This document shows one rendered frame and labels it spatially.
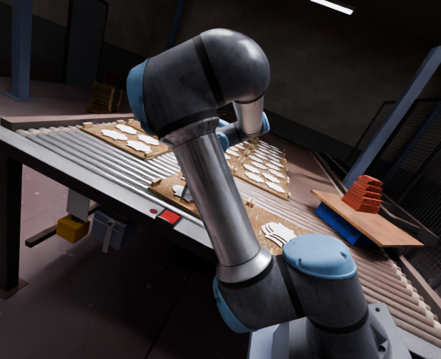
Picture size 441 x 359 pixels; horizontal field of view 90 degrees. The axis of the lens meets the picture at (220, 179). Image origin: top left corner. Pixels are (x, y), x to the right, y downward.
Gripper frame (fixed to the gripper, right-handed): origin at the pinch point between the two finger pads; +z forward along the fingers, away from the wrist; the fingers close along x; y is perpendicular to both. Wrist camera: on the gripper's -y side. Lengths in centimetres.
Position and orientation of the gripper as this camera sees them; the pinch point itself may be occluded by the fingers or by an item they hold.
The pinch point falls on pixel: (187, 193)
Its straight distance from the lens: 99.2
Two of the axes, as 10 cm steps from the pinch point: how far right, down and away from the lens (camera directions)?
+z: -3.8, 8.4, 3.8
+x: 3.1, -2.7, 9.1
